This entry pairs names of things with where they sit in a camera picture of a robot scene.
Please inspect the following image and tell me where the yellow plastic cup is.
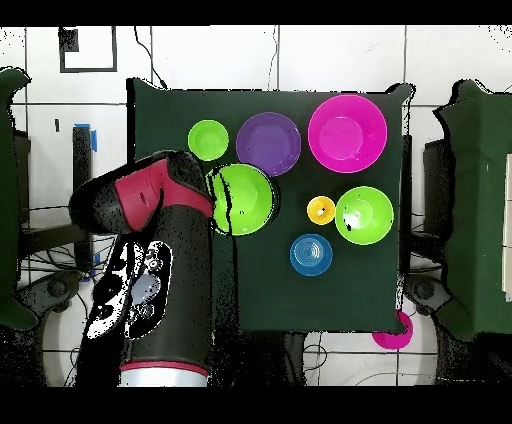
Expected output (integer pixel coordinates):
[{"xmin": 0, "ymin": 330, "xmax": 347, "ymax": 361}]
[{"xmin": 306, "ymin": 195, "xmax": 337, "ymax": 226}]

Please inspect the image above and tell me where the purple plastic bowl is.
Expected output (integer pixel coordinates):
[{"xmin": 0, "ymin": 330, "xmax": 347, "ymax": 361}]
[{"xmin": 235, "ymin": 111, "xmax": 302, "ymax": 178}]

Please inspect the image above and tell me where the blue plastic bowl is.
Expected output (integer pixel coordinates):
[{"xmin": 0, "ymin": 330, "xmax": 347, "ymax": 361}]
[{"xmin": 288, "ymin": 233, "xmax": 334, "ymax": 278}]

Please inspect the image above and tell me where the small green plastic bowl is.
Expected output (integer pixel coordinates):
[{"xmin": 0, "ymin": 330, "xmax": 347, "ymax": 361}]
[{"xmin": 187, "ymin": 119, "xmax": 230, "ymax": 162}]

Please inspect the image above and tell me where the large pink plastic bowl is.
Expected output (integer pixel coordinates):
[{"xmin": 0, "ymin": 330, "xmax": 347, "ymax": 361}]
[{"xmin": 307, "ymin": 93, "xmax": 389, "ymax": 174}]

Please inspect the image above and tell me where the dark green tablecloth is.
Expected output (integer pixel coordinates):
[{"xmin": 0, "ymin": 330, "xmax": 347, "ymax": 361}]
[{"xmin": 126, "ymin": 77, "xmax": 413, "ymax": 335}]

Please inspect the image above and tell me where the black chair base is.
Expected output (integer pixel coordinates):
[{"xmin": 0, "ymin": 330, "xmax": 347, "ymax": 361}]
[
  {"xmin": 15, "ymin": 270, "xmax": 85, "ymax": 321},
  {"xmin": 403, "ymin": 271, "xmax": 453, "ymax": 317}
]

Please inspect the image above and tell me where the pink bowl on floor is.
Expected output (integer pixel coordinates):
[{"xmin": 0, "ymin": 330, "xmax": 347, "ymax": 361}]
[{"xmin": 370, "ymin": 309, "xmax": 414, "ymax": 351}]

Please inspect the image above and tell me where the green cloth covered side table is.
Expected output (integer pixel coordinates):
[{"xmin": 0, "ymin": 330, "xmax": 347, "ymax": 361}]
[
  {"xmin": 0, "ymin": 68, "xmax": 39, "ymax": 331},
  {"xmin": 433, "ymin": 78, "xmax": 512, "ymax": 341}
]

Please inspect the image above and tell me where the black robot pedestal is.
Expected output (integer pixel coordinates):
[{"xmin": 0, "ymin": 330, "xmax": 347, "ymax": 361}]
[{"xmin": 279, "ymin": 332, "xmax": 307, "ymax": 388}]

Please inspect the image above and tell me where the thin black cable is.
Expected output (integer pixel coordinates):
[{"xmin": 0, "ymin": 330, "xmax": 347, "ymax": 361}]
[
  {"xmin": 266, "ymin": 25, "xmax": 280, "ymax": 91},
  {"xmin": 133, "ymin": 25, "xmax": 168, "ymax": 90}
]

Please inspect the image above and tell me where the tangle of cables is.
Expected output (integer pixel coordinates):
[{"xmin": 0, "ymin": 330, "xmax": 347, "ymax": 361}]
[{"xmin": 19, "ymin": 235, "xmax": 117, "ymax": 379}]

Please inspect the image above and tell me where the dark square frame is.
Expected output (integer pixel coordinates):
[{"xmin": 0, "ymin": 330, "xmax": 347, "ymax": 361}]
[{"xmin": 58, "ymin": 25, "xmax": 118, "ymax": 74}]

